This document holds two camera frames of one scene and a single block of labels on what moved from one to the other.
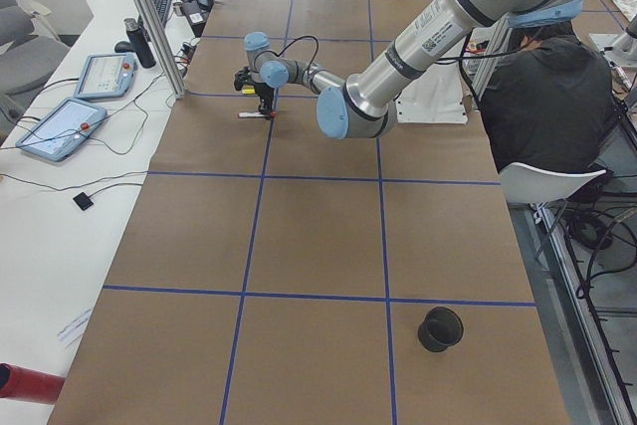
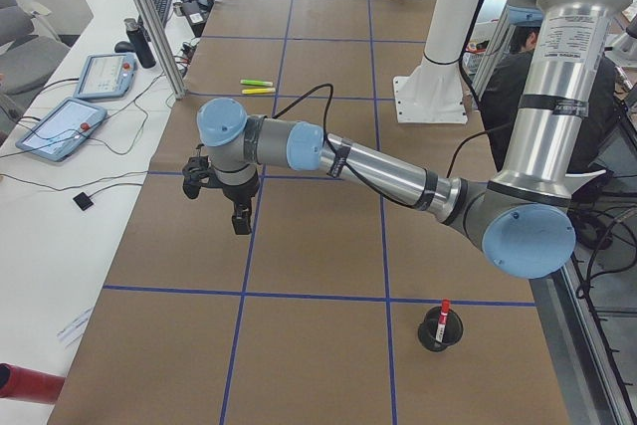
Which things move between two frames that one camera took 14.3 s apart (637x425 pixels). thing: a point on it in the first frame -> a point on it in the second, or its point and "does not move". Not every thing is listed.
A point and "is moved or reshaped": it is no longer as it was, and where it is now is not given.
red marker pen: x=253 y=114 is moved or reshaped
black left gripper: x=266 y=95 -> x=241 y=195
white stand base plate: x=432 y=99 does not move
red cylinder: x=24 y=383 does not move
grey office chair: x=27 y=61 does not move
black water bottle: x=139 y=43 does not move
